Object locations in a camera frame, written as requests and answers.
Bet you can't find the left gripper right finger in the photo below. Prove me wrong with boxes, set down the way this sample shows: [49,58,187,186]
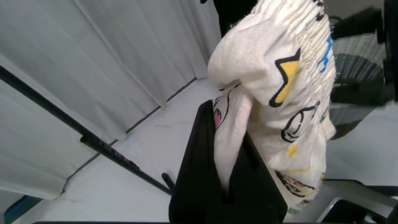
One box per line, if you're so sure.
[228,132,289,223]

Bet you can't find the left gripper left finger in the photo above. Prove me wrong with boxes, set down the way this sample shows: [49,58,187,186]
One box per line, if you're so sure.
[169,100,223,223]

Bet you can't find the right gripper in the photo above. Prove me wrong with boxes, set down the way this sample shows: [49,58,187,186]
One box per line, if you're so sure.
[329,0,398,106]

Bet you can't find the cream printed garment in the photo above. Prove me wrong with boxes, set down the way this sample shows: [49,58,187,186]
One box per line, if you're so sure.
[207,0,337,215]

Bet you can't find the white laundry basket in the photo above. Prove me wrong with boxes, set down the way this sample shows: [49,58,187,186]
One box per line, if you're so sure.
[329,30,388,141]

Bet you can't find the black clothes rack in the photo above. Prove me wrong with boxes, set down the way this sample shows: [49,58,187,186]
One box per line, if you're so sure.
[0,65,175,196]

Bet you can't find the white curtain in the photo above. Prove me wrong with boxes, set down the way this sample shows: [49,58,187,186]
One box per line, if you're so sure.
[0,0,222,200]

